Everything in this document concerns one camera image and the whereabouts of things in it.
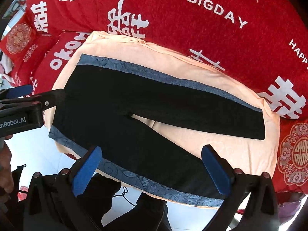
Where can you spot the red embroidered pillow left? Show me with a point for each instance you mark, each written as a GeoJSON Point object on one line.
{"type": "Point", "coordinates": [24, 45]}

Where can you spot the left hand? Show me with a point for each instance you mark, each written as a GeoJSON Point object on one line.
{"type": "Point", "coordinates": [6, 181]}

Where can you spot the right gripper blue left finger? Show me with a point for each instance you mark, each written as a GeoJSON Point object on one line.
{"type": "Point", "coordinates": [83, 169]}

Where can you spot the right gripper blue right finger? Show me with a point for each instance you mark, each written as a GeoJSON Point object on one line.
{"type": "Point", "coordinates": [219, 170]}

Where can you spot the red embroidered pillow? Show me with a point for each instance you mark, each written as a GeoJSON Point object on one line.
{"type": "Point", "coordinates": [291, 168]}
{"type": "Point", "coordinates": [24, 45]}

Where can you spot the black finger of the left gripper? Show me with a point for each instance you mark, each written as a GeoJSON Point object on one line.
{"type": "Point", "coordinates": [52, 98]}

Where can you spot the black pants with blue trim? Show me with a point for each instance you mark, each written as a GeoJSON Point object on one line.
{"type": "Point", "coordinates": [105, 100]}

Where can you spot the peach cushion cover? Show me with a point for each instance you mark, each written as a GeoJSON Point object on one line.
{"type": "Point", "coordinates": [252, 156]}

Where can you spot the red embroidered pillow right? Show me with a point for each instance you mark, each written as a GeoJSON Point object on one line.
{"type": "Point", "coordinates": [291, 168]}

